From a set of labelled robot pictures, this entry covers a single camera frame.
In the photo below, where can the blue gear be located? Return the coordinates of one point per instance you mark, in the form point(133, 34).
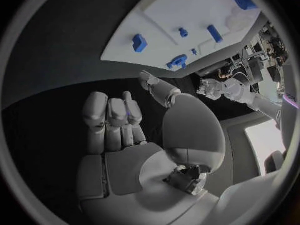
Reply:
point(177, 61)

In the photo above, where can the white task board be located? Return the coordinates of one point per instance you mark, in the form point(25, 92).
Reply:
point(164, 18)

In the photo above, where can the cluttered workshop desk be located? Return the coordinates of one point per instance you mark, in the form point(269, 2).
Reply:
point(255, 60)

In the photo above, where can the blue block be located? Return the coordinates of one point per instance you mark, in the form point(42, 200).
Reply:
point(140, 43)

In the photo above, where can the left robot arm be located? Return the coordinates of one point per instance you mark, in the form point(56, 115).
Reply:
point(262, 104)

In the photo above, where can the small blue peg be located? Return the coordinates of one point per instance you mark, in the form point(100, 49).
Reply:
point(193, 51)

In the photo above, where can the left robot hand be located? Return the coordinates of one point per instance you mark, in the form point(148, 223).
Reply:
point(211, 90)

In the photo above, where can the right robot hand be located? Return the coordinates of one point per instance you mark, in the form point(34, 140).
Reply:
point(131, 172)

